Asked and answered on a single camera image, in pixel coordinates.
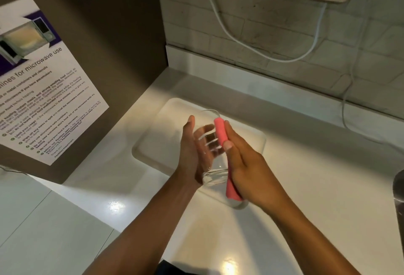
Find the person's right hand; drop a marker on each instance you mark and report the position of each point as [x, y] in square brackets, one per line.
[249, 177]

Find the person's right thumb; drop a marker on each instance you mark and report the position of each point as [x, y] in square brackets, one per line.
[233, 153]

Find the printed microwave notice poster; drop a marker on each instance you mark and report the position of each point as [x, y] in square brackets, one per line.
[47, 95]

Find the person's left forearm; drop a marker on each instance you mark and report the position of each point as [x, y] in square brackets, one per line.
[142, 233]

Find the clear drinking glass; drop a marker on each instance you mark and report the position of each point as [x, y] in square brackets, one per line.
[214, 170]

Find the person's dark clothing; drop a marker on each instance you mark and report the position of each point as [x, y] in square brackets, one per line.
[176, 268]

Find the person's right forearm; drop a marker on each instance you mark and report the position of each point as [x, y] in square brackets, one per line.
[309, 243]

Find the person's left hand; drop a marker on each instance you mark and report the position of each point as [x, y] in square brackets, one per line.
[189, 158]

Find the brown cabinet panel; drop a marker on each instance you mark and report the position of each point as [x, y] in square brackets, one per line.
[110, 16]

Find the person's left thumb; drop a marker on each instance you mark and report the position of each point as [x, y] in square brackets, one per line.
[189, 129]

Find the white plastic tray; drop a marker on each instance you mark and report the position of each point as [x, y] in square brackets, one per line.
[157, 136]

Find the pink cleaning sponge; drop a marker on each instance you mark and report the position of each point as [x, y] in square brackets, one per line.
[221, 133]

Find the dark metal tap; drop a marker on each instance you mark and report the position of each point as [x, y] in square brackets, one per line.
[399, 189]

